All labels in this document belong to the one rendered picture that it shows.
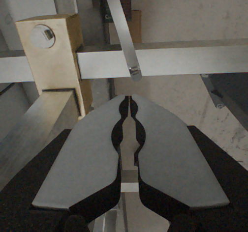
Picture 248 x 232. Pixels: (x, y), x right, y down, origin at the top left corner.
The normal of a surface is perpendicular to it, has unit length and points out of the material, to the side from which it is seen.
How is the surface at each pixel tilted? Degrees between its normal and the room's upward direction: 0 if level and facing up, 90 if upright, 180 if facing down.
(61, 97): 90
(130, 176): 90
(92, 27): 0
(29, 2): 0
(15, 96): 90
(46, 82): 0
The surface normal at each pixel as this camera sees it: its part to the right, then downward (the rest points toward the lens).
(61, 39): -0.02, 0.55
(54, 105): -0.06, -0.84
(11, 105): 1.00, -0.04
